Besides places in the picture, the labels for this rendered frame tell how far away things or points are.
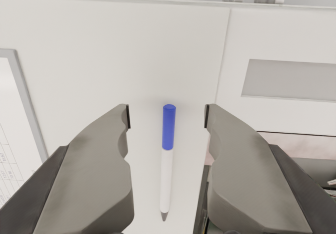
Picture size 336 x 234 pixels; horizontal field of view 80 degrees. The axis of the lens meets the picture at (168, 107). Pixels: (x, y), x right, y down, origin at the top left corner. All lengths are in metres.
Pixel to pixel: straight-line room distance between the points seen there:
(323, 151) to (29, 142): 0.35
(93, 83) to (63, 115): 0.04
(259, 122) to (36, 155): 0.20
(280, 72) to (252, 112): 0.04
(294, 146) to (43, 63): 0.30
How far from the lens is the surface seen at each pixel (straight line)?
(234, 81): 0.16
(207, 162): 0.27
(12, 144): 0.24
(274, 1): 0.53
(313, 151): 0.34
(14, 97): 0.20
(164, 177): 0.19
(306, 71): 0.18
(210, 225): 0.39
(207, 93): 0.16
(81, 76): 0.17
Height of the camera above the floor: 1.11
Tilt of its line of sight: 62 degrees down
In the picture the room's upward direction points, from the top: 173 degrees counter-clockwise
